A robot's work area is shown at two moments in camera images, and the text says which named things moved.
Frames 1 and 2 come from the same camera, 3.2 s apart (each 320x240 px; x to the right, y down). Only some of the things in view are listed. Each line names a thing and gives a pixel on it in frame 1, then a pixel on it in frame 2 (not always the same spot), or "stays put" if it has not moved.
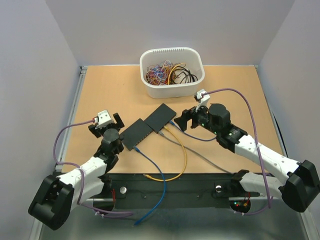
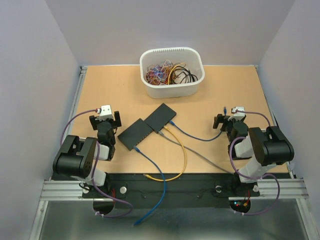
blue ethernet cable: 155,163 stays put
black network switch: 158,119 stays put
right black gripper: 187,114 to 219,118
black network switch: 136,133 stays put
